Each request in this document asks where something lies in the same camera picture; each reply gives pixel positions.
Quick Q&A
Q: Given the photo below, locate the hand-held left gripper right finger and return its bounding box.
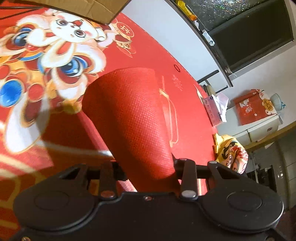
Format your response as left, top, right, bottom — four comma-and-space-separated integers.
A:
173, 158, 234, 200

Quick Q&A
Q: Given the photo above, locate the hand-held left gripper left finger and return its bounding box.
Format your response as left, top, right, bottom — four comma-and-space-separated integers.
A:
59, 161, 127, 201

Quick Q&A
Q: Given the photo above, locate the red printed tote bag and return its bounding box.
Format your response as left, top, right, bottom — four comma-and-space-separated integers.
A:
82, 67, 183, 193

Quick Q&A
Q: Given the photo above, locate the yellow tiger plush toy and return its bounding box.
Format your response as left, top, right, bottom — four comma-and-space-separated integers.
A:
213, 133, 249, 174

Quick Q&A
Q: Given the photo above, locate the white tissue pack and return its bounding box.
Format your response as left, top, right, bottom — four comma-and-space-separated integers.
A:
202, 93, 229, 127

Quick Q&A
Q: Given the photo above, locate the white cabinet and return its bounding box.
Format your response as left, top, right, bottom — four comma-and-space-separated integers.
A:
228, 113, 282, 146

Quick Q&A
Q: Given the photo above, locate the red printed hanging cloth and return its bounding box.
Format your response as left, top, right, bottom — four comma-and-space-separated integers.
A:
233, 89, 278, 126

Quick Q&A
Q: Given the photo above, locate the pale blue bowl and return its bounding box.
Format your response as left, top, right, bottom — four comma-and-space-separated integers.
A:
270, 93, 285, 111

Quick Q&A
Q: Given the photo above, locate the black window sill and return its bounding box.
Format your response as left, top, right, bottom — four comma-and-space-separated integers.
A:
168, 0, 234, 87

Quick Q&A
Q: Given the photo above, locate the red printed tablecloth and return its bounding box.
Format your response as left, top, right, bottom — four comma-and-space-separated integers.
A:
0, 0, 222, 241

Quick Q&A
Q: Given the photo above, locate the white snack packet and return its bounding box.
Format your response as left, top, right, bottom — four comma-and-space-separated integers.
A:
202, 30, 214, 45

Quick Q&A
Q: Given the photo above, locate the dark window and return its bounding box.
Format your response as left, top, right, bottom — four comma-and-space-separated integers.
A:
169, 0, 296, 75

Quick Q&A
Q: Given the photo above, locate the yellow snack packet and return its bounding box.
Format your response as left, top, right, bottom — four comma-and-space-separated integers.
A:
177, 0, 197, 21

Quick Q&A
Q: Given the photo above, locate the brown cardboard box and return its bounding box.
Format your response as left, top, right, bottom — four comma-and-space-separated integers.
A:
0, 0, 131, 25

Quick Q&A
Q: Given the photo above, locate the black cable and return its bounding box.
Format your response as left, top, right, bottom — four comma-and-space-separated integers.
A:
0, 5, 40, 11

